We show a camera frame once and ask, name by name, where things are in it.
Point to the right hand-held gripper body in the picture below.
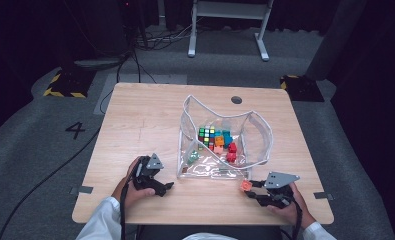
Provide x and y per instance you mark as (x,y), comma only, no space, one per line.
(280,180)

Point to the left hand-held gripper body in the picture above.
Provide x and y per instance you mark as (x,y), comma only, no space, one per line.
(145,181)

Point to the coral toy block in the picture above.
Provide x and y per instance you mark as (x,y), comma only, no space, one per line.
(246,185)

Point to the green toy block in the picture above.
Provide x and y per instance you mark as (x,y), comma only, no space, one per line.
(193,156)

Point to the clear bag with white trim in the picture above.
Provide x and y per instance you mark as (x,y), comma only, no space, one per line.
(198,168)

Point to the peach toy block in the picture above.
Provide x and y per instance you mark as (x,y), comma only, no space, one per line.
(218,149)

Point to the blue toy block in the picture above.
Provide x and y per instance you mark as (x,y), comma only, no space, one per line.
(227,140)

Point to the orange toy block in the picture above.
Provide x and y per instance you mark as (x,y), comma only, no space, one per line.
(219,141)

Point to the teal toy block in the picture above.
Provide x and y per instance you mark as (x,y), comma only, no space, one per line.
(218,133)
(225,133)

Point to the multicoloured puzzle cube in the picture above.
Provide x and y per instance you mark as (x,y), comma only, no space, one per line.
(206,136)

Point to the person's left hand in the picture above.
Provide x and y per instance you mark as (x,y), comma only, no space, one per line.
(133,195)

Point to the person's right hand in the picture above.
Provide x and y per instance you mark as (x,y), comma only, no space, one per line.
(286,213)

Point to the grey tape piece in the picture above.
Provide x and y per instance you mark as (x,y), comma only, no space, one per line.
(323,195)
(81,190)

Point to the person's torso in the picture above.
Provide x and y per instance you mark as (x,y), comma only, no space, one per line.
(208,237)

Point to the dark round table grommet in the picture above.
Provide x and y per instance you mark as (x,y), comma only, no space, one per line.
(236,99)

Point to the black yellow striped floor base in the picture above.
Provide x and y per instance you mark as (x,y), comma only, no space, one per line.
(301,88)
(71,83)

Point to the white metal stand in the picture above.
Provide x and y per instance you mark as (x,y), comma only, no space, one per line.
(193,33)

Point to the grey pillar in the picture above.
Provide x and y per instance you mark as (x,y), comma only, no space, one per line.
(335,40)

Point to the dark equipment cabinet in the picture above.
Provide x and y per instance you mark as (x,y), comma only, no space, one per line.
(95,26)

